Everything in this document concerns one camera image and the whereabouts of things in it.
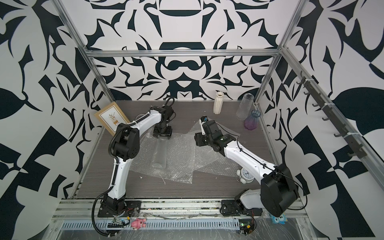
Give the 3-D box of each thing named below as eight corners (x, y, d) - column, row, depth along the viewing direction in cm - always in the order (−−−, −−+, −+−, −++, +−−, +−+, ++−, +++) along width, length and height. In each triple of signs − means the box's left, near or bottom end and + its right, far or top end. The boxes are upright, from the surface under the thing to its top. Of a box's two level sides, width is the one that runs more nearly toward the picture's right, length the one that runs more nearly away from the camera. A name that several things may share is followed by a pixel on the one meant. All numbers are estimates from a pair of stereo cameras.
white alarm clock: (237, 184, 84) (239, 181, 80) (234, 171, 88) (236, 168, 85) (252, 184, 84) (255, 181, 80) (249, 171, 88) (251, 168, 85)
